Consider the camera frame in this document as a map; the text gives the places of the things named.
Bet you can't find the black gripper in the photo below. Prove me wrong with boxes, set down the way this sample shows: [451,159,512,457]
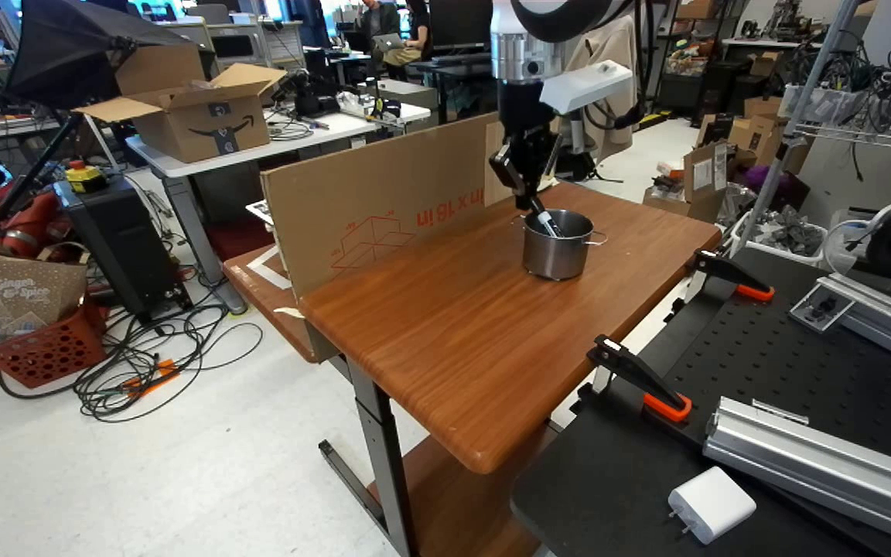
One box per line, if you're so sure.
[484,81,564,217]

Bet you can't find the silver metal pot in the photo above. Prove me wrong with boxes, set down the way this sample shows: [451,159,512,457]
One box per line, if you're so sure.
[520,206,607,284]

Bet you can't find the large brown cardboard panel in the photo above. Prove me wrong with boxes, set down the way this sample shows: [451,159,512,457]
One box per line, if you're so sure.
[256,108,566,301]

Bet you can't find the labelled cardboard box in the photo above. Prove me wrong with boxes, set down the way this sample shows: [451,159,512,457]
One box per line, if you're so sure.
[677,139,733,227]

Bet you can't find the large black orange clamp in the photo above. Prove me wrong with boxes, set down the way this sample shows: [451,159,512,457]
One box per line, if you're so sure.
[585,334,697,428]

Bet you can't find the small black orange clamp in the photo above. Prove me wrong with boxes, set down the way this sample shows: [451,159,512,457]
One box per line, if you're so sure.
[692,246,778,305]

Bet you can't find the stacked brown cardboard boxes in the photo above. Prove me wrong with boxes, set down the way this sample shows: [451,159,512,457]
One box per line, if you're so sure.
[726,93,812,173]

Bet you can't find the grey office desk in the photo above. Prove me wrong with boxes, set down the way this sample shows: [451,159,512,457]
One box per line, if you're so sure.
[121,108,384,315]

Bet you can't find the slanted silver metal pole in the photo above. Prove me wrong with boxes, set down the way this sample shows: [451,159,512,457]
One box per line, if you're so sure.
[729,0,864,259]

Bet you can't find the grey metal table leg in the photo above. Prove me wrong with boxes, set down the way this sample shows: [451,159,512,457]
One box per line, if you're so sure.
[316,352,423,557]

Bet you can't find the black perforated breadboard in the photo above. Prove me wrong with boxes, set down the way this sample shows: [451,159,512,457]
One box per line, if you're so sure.
[510,245,891,557]

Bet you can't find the small grey socket plate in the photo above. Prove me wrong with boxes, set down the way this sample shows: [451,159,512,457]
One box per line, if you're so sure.
[787,280,859,337]

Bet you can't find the open cardboard shipping box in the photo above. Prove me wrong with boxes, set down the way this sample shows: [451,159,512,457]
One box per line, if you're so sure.
[72,39,290,167]

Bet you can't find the white power adapter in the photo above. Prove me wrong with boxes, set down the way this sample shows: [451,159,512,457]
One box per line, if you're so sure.
[666,465,760,548]

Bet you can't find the black controller box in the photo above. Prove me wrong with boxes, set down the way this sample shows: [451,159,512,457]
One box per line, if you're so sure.
[51,167,184,326]

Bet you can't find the yellow emergency stop button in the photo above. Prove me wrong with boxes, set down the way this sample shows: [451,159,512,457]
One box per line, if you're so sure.
[60,159,112,198]

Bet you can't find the black photo umbrella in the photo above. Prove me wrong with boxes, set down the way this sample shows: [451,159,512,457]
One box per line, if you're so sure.
[3,0,191,111]

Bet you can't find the red floor equipment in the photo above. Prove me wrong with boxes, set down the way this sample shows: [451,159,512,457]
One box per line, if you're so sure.
[0,183,74,264]

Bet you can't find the red plastic basket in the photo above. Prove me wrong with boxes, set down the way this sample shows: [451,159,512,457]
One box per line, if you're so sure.
[0,302,112,393]

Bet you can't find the brown paper bag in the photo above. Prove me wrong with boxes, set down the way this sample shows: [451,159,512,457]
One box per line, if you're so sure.
[0,245,94,352]

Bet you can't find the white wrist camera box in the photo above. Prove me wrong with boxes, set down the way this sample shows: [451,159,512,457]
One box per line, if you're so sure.
[539,56,636,119]

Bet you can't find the wide aluminium extrusion rail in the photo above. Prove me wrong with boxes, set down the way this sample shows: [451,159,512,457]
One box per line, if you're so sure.
[702,397,891,557]

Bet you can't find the black floor cable bundle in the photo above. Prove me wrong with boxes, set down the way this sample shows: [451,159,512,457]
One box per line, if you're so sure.
[0,294,269,428]

